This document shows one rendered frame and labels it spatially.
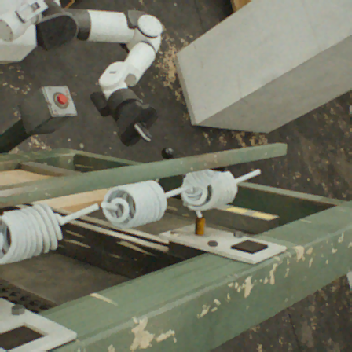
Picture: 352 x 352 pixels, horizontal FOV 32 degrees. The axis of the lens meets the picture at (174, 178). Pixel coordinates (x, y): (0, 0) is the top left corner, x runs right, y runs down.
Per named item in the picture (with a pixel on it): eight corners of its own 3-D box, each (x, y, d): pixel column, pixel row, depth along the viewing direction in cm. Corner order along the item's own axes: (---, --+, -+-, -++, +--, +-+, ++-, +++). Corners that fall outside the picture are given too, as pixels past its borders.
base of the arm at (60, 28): (18, 35, 183) (20, -2, 178) (59, 36, 190) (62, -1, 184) (34, 52, 172) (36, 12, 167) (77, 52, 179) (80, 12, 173)
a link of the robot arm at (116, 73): (123, 109, 174) (143, 81, 183) (113, 84, 168) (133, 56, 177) (104, 109, 177) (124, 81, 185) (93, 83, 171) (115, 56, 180)
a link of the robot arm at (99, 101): (145, 117, 174) (132, 99, 183) (133, 86, 167) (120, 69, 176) (109, 134, 173) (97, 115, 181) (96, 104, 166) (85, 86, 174)
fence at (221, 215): (31, 173, 207) (31, 161, 206) (278, 232, 148) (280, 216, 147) (19, 174, 203) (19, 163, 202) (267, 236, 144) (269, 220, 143)
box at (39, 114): (41, 106, 238) (67, 85, 227) (51, 134, 237) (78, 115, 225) (16, 107, 229) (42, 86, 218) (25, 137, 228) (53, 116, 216)
